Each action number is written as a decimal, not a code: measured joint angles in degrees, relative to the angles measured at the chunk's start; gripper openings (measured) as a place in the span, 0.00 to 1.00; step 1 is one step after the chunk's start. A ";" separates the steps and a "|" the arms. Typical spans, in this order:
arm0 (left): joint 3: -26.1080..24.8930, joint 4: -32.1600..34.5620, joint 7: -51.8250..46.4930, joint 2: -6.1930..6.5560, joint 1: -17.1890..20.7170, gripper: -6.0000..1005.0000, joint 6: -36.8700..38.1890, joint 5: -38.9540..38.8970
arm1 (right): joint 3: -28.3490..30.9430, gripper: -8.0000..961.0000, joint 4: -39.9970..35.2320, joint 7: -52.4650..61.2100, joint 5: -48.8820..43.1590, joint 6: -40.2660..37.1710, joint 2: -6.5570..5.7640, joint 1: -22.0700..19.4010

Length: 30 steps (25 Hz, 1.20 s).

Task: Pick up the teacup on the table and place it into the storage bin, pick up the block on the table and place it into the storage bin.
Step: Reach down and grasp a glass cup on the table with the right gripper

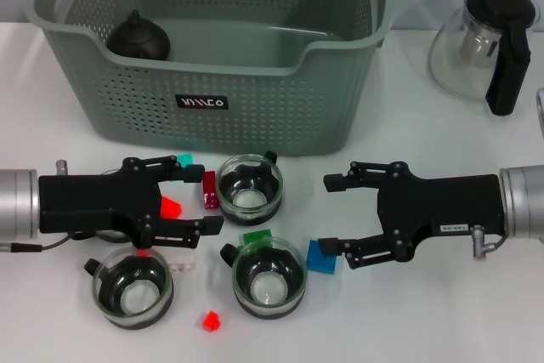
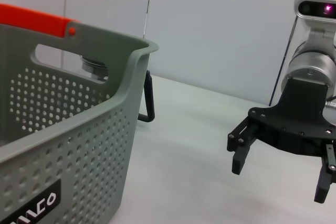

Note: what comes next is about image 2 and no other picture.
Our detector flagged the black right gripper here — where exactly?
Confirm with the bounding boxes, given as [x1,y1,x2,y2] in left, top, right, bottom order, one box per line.
[227,77,336,204]

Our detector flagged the glass teapot with black handle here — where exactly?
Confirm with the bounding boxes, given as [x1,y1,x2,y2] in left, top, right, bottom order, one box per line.
[80,55,155,123]

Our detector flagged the orange bin handle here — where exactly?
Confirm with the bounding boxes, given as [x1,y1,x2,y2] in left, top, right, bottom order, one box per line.
[0,3,81,40]

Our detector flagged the grey perforated storage bin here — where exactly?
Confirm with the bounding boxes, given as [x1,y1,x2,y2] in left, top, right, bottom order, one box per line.
[0,23,160,224]

